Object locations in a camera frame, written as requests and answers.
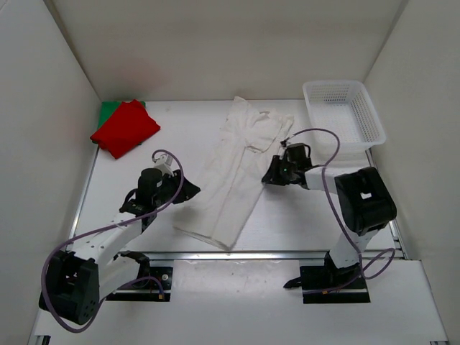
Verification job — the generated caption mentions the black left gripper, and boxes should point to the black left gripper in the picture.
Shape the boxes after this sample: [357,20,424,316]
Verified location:
[152,169,201,207]

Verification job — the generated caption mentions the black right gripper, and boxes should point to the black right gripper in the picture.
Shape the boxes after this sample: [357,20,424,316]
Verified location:
[261,156,297,187]

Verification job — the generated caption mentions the white cloth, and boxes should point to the white cloth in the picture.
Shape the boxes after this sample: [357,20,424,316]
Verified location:
[173,97,294,250]

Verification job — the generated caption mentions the red t shirt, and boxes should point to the red t shirt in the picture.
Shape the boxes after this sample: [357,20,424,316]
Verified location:
[90,99,161,159]

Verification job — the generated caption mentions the green t shirt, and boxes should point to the green t shirt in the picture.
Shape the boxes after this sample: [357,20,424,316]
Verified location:
[96,101,134,130]

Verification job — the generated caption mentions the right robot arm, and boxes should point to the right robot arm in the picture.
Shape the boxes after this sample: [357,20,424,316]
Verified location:
[262,144,397,288]

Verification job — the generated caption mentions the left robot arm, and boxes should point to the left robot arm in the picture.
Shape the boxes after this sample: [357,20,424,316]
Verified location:
[39,164,201,325]

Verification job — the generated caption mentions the white plastic basket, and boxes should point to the white plastic basket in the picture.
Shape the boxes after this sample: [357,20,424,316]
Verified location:
[303,80,387,158]

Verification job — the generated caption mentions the aluminium table edge rail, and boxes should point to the aluminium table edge rail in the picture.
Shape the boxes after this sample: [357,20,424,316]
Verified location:
[142,251,326,261]

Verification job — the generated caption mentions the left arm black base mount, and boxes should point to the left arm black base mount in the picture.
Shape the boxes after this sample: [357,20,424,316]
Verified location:
[106,251,173,303]

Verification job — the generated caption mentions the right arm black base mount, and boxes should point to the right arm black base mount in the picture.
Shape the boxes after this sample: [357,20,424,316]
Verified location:
[283,259,371,304]

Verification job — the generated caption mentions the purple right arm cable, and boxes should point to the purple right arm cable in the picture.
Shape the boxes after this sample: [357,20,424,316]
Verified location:
[279,128,396,298]

